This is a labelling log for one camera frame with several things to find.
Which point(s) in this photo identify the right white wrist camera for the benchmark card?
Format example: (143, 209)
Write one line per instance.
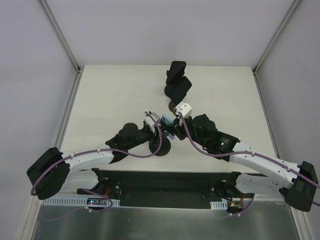
(183, 108)

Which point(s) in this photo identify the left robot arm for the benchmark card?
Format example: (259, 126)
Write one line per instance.
(57, 171)

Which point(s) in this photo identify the left white cable duct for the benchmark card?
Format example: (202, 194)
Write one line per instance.
(75, 201)

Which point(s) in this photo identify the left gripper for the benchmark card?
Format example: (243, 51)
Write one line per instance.
(155, 131)

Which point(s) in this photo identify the aluminium frame post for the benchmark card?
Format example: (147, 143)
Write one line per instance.
(293, 7)
(59, 35)

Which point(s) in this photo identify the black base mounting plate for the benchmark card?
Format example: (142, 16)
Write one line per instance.
(160, 189)

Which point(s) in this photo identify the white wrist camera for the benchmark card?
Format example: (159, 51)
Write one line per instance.
(151, 121)
(183, 108)

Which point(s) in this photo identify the rear black phone stand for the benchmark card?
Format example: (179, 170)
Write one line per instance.
(168, 88)

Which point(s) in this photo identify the right aluminium frame post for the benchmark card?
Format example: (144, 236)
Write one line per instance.
(293, 7)

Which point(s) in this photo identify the black round-base phone stand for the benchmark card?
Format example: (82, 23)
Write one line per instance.
(161, 151)

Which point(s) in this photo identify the brown-base phone stand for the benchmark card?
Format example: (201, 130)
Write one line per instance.
(173, 107)

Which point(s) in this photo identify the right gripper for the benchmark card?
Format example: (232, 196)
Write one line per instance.
(179, 130)

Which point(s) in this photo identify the light blue phone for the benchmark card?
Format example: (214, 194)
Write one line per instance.
(168, 124)

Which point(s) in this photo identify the right white cable duct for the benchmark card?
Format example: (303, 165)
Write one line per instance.
(219, 205)

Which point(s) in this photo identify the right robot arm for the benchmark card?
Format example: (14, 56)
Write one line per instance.
(295, 183)

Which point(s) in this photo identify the black phone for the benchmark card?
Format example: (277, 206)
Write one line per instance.
(180, 90)
(175, 72)

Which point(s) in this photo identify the left aluminium frame post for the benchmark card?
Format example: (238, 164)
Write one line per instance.
(59, 35)

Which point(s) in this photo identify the white cable duct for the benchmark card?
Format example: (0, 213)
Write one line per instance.
(75, 201)
(219, 205)

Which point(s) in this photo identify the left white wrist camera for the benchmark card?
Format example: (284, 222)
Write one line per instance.
(151, 121)

